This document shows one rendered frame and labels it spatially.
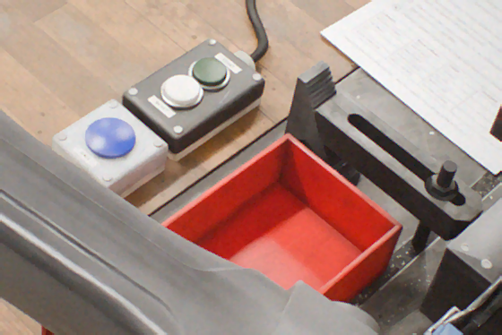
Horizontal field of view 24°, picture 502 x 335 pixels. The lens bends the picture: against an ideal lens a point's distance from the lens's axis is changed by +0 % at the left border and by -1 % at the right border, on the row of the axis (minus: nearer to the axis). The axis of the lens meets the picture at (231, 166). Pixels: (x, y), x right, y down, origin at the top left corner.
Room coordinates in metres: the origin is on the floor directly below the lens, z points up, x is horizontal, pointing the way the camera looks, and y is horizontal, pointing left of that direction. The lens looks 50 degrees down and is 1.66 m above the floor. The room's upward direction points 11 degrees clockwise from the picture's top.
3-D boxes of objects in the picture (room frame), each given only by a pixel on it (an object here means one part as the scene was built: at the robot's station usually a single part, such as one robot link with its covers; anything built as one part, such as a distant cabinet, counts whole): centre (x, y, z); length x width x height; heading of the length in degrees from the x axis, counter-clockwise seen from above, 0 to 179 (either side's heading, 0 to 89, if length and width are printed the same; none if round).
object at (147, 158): (0.61, 0.10, 0.90); 0.07 x 0.07 x 0.06; 54
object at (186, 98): (0.68, 0.05, 0.93); 0.03 x 0.03 x 0.02
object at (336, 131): (0.62, -0.13, 0.95); 0.15 x 0.03 x 0.10; 54
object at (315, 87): (0.66, -0.07, 0.95); 0.06 x 0.03 x 0.09; 54
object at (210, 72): (0.70, 0.03, 0.93); 0.03 x 0.03 x 0.02
